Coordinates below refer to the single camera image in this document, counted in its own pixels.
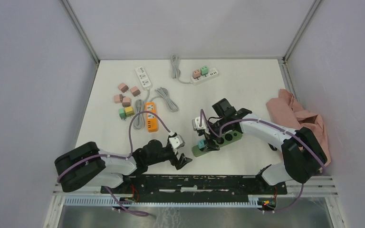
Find grey far strip cable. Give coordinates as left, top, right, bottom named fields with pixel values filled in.
left=170, top=54, right=192, bottom=85

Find black mounting base plate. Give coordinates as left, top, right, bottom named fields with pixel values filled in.
left=110, top=174, right=288, bottom=203

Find grey coiled orange strip cable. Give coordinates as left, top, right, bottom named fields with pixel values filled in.
left=154, top=87, right=180, bottom=113

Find yellow USB adapter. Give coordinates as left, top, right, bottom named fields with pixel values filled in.
left=124, top=106, right=135, bottom=117

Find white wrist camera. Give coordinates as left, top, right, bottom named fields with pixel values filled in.
left=192, top=116, right=209, bottom=133
left=168, top=133, right=185, bottom=151

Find mint adapter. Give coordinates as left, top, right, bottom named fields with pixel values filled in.
left=118, top=108, right=126, bottom=120

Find orange power strip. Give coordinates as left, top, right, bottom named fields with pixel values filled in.
left=145, top=102, right=158, bottom=133

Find white slotted cable duct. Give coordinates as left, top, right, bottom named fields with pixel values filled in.
left=63, top=196, right=262, bottom=209

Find pink cloth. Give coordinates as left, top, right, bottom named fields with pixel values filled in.
left=266, top=89, right=331, bottom=166

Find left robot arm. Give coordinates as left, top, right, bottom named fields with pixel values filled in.
left=54, top=137, right=192, bottom=193

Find teal USB adapter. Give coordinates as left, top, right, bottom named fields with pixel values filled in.
left=197, top=139, right=206, bottom=150

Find green adapter on far strip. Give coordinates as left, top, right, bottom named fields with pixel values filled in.
left=200, top=66, right=209, bottom=76

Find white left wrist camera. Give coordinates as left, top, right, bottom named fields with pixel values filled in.
left=168, top=133, right=185, bottom=151

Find white power strip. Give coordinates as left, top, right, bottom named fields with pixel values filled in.
left=190, top=68, right=220, bottom=86
left=135, top=66, right=153, bottom=91

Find green power strip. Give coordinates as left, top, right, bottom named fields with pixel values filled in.
left=192, top=131, right=242, bottom=157

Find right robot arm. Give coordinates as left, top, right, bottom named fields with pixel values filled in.
left=192, top=98, right=328, bottom=194

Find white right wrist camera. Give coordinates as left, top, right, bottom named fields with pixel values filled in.
left=192, top=116, right=209, bottom=133

